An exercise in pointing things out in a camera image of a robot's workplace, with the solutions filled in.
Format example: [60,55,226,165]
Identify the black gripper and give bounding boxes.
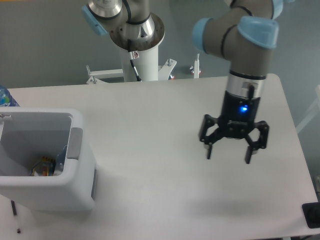
[198,83,270,165]

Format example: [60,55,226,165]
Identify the clear plastic water bottle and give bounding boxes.
[55,145,68,172]

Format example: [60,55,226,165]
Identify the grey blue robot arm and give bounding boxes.
[81,0,283,163]

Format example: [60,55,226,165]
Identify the white trash can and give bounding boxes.
[0,107,97,211]

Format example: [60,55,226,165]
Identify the black device at edge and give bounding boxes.
[302,202,320,229]

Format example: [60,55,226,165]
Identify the colourful snack wrapper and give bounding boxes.
[29,156,56,177]

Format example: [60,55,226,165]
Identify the blue labelled bottle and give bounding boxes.
[0,85,20,107]

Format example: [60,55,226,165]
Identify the black pen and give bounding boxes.
[10,200,21,234]

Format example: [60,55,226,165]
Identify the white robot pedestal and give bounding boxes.
[85,13,204,85]

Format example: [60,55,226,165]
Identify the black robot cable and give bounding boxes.
[126,38,143,82]

